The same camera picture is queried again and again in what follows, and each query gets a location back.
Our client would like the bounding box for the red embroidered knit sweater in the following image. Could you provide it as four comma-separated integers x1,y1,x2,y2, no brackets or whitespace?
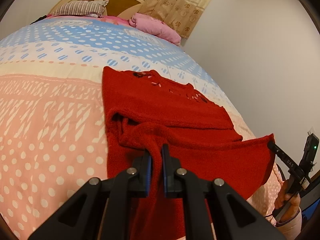
101,66,275,240

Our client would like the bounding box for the polka dot bed blanket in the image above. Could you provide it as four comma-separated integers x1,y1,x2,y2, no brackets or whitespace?
0,17,288,240

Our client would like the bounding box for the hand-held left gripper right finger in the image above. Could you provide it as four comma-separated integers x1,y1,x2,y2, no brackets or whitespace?
161,144,287,240

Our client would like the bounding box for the cream wooden headboard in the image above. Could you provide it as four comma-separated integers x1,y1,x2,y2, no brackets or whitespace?
49,0,152,20

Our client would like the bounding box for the striped pillow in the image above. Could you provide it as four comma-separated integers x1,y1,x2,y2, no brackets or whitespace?
51,0,110,18

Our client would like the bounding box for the pink floral bed sheet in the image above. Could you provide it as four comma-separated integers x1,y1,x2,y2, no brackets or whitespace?
46,14,130,27

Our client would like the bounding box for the blue object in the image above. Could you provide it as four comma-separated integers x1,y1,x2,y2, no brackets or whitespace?
300,200,316,233

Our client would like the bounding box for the person's right hand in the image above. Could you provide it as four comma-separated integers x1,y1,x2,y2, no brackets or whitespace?
275,180,302,224

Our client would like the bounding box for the beige patterned curtain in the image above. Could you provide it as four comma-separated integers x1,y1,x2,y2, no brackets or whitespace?
137,0,223,39

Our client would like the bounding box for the person's right forearm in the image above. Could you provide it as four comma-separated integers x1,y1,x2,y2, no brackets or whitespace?
275,210,303,238

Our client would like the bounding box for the pink pillow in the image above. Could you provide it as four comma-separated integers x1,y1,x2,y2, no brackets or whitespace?
129,12,182,46

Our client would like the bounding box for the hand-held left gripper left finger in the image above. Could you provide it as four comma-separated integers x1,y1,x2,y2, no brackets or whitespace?
26,152,152,240

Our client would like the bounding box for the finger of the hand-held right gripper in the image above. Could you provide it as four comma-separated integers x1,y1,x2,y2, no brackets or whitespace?
267,141,304,174

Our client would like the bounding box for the dark cloth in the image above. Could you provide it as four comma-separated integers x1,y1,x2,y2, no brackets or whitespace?
30,15,48,25

